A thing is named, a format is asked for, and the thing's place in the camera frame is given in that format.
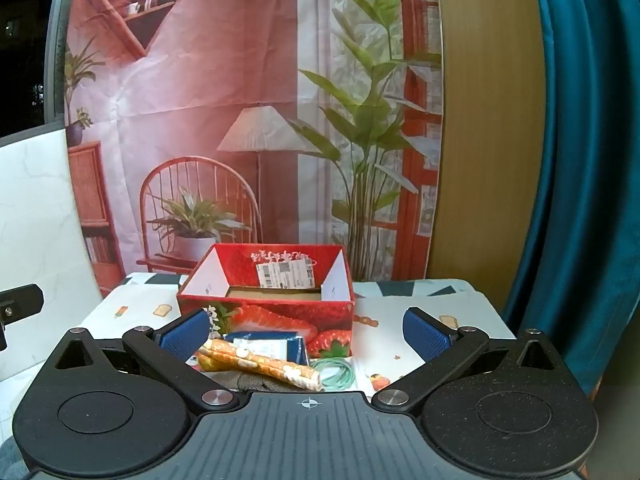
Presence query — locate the yellow snack packet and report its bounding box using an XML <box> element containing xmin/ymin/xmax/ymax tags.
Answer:
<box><xmin>197</xmin><ymin>338</ymin><xmax>323</xmax><ymax>391</ymax></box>

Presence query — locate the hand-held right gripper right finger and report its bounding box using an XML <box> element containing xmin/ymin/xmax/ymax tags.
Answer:
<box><xmin>371</xmin><ymin>306</ymin><xmax>576</xmax><ymax>413</ymax></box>

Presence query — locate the red strawberry print box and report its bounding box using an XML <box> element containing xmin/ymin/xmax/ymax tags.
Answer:
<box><xmin>176</xmin><ymin>243</ymin><xmax>357</xmax><ymax>358</ymax></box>

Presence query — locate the dark window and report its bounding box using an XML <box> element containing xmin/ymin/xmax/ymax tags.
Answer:
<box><xmin>0</xmin><ymin>0</ymin><xmax>68</xmax><ymax>138</ymax></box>

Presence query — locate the black soft eye mask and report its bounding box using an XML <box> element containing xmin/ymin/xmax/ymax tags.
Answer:
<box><xmin>220</xmin><ymin>370</ymin><xmax>301</xmax><ymax>393</ymax></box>

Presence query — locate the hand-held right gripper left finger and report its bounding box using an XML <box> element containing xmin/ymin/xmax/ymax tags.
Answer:
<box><xmin>47</xmin><ymin>308</ymin><xmax>240</xmax><ymax>413</ymax></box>

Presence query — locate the green cable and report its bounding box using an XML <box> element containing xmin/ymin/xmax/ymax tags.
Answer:
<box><xmin>310</xmin><ymin>355</ymin><xmax>358</xmax><ymax>391</ymax></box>

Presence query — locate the wall poster of room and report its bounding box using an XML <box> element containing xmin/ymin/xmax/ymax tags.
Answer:
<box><xmin>65</xmin><ymin>0</ymin><xmax>446</xmax><ymax>301</ymax></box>

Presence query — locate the white marble board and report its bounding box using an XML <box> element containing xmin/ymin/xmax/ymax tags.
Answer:
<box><xmin>0</xmin><ymin>127</ymin><xmax>103</xmax><ymax>411</ymax></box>

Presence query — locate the wooden panel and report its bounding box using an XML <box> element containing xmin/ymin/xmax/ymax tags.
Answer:
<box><xmin>430</xmin><ymin>0</ymin><xmax>548</xmax><ymax>281</ymax></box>

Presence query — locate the blue packet with white label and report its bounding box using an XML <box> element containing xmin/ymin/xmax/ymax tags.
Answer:
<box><xmin>222</xmin><ymin>331</ymin><xmax>307</xmax><ymax>366</ymax></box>

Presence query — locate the printed white tablecloth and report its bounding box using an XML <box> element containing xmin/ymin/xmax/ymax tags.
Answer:
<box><xmin>80</xmin><ymin>271</ymin><xmax>518</xmax><ymax>396</ymax></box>

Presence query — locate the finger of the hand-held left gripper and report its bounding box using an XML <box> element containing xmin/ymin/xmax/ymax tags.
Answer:
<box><xmin>0</xmin><ymin>283</ymin><xmax>45</xmax><ymax>322</ymax></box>

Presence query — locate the teal curtain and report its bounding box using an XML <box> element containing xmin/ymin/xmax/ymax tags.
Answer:
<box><xmin>502</xmin><ymin>0</ymin><xmax>640</xmax><ymax>396</ymax></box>

